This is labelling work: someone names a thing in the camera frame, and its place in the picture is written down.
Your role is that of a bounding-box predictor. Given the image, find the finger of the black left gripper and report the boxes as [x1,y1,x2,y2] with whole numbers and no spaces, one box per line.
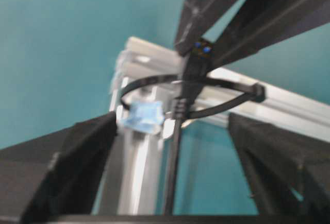
[211,0,329,69]
[174,0,237,56]

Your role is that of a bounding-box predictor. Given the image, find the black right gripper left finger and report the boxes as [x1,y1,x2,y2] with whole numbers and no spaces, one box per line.
[1,112,117,223]

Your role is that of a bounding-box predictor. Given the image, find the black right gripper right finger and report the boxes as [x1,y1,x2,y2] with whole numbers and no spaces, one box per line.
[228,113,329,223]

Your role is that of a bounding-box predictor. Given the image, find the black thin wire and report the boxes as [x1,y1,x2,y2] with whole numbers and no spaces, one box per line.
[162,37,215,217]

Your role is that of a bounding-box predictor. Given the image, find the black zip tie loop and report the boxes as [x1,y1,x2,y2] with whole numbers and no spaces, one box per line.
[119,74,266,120]

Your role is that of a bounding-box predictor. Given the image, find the blue tape piece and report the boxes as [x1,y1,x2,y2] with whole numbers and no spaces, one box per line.
[120,101,164,134]

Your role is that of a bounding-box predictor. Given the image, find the square aluminium extrusion frame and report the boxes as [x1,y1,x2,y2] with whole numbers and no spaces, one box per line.
[96,37,329,215]

